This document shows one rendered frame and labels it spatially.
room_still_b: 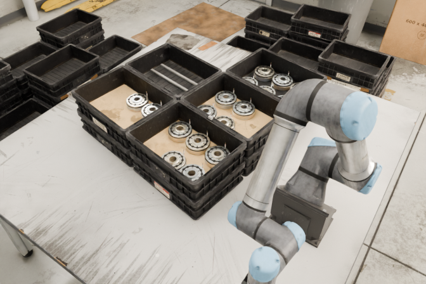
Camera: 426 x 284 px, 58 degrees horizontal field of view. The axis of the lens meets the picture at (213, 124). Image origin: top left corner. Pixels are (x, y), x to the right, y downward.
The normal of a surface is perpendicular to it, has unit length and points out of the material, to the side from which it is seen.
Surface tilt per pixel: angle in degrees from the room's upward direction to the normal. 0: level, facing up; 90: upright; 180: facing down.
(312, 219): 90
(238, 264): 0
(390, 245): 0
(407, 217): 0
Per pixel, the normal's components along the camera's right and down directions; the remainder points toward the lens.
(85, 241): 0.00, -0.74
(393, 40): -0.53, 0.31
